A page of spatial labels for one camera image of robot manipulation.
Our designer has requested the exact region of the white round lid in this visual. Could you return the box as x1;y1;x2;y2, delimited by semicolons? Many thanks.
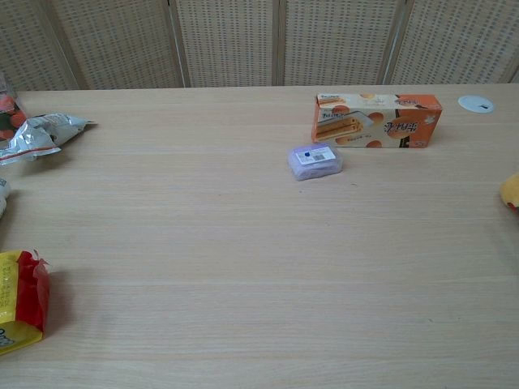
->
457;95;496;113

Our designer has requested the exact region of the woven folding screen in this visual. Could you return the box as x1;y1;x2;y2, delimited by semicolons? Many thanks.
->
0;0;519;92

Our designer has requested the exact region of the white thermos bottle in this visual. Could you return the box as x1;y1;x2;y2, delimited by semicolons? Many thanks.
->
0;177;13;220

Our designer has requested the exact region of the yellow red snack bag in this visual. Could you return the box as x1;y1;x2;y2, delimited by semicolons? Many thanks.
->
0;249;53;357

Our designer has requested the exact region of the crumpled silver snack bag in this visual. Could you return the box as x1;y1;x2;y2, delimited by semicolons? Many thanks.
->
0;113;98;167

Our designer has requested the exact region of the clear packet of red snacks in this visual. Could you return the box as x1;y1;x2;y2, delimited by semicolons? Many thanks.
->
0;75;26;143

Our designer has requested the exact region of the orange snack box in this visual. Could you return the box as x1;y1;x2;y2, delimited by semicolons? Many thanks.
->
311;92;443;149

